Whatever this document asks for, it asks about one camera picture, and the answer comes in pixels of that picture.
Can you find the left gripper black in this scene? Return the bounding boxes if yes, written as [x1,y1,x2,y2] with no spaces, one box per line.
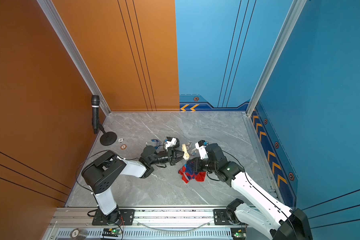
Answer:
[149,148,188,168]

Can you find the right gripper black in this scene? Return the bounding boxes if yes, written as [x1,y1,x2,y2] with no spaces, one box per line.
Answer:
[187,156,219,173]

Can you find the red and blue cloth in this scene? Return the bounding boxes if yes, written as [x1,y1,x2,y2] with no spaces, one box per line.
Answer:
[178,163,207,184]

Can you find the beige band watch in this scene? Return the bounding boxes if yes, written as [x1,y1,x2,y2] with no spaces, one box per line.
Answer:
[182,144,190,161]

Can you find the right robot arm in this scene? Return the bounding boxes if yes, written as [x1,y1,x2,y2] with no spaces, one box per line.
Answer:
[190,141,313,240]

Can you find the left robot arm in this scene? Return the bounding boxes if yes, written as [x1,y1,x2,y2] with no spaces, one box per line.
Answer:
[81,146,184,217]

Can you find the black microphone on stand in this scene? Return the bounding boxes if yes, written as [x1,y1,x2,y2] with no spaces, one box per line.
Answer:
[91,95,117,146]

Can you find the green circuit board right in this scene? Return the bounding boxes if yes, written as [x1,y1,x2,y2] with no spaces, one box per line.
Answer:
[230,228,247,240]

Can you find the green circuit board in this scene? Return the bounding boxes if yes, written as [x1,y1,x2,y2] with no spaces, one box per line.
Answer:
[230,228,247,240]
[101,228,123,240]

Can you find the green circuit board left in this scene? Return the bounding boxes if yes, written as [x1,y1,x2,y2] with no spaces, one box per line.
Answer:
[101,228,123,240]

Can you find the silver tape roll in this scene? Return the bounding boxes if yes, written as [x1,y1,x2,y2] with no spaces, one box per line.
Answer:
[70,228,88,240]

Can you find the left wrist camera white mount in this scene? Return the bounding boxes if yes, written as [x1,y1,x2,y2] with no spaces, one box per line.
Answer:
[165,137,180,150]

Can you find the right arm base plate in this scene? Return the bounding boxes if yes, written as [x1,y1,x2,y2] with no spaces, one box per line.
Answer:
[213,209,239,226]

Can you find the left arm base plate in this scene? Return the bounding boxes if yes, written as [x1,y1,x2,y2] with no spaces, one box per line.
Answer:
[92,209,135,226]

